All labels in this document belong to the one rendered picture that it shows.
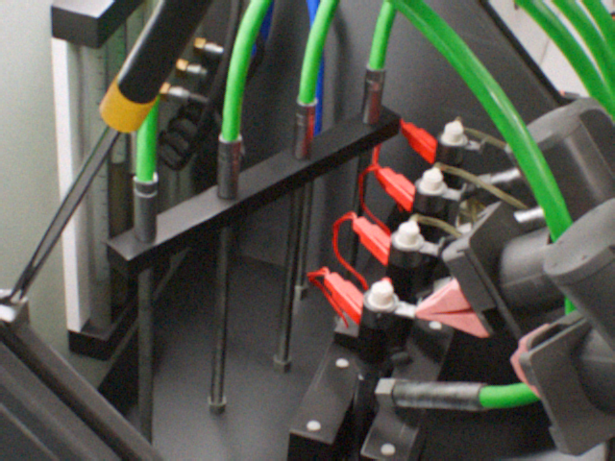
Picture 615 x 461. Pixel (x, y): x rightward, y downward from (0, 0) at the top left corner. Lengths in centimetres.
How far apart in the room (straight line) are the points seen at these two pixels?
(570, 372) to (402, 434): 36
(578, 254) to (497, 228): 30
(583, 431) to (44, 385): 29
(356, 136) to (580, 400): 51
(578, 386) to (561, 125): 19
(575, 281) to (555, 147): 22
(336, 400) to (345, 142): 24
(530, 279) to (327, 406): 26
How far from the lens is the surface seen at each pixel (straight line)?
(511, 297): 89
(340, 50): 125
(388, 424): 106
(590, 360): 71
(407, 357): 101
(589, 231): 63
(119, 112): 53
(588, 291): 61
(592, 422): 73
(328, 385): 109
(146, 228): 102
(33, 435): 67
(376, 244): 108
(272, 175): 111
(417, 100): 125
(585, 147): 83
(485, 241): 90
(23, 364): 66
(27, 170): 99
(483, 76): 72
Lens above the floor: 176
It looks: 39 degrees down
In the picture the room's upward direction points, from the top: 6 degrees clockwise
